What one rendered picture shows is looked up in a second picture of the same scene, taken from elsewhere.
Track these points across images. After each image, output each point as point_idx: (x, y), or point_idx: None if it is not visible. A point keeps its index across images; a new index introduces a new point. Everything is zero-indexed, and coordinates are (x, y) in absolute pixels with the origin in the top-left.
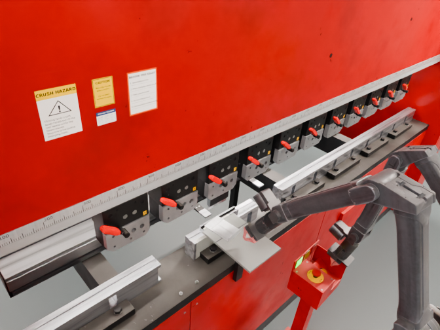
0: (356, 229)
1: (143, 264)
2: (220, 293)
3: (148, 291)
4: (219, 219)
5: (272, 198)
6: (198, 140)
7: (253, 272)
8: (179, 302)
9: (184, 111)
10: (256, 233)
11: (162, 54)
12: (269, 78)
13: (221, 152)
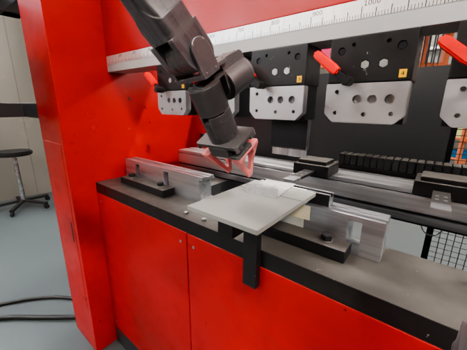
0: (459, 344)
1: (199, 173)
2: (226, 279)
3: (189, 200)
4: (288, 185)
5: (221, 57)
6: (235, 4)
7: (297, 331)
8: (174, 214)
9: None
10: (206, 136)
11: None
12: None
13: (271, 34)
